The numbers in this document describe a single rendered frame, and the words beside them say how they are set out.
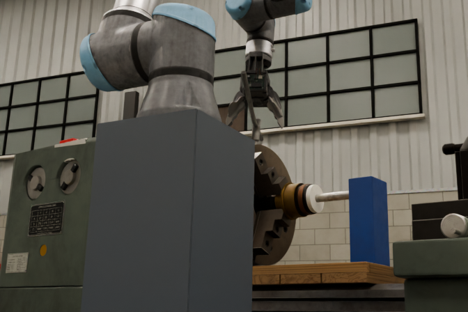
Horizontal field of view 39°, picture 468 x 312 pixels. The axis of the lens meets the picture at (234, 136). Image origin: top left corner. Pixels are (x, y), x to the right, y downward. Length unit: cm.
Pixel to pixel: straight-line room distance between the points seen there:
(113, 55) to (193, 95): 19
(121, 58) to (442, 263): 65
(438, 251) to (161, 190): 46
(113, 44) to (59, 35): 1050
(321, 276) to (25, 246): 90
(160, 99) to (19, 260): 96
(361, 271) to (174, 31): 59
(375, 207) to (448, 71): 726
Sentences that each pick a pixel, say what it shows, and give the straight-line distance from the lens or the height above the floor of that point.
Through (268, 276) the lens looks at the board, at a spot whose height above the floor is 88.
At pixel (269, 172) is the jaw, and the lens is 162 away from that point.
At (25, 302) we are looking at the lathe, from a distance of 190.
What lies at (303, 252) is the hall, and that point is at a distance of 852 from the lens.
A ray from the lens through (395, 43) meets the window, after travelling 896.
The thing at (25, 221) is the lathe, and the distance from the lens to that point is 195.
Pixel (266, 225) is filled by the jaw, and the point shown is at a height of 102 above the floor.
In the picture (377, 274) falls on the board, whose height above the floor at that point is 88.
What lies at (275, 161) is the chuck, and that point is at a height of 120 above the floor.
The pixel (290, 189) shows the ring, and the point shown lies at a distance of 161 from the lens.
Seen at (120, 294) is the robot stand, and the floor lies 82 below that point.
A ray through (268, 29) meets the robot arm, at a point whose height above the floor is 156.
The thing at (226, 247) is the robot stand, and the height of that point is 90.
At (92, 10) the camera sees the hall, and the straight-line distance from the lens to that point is 1150.
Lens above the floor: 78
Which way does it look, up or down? 16 degrees up
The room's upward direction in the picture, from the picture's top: 2 degrees clockwise
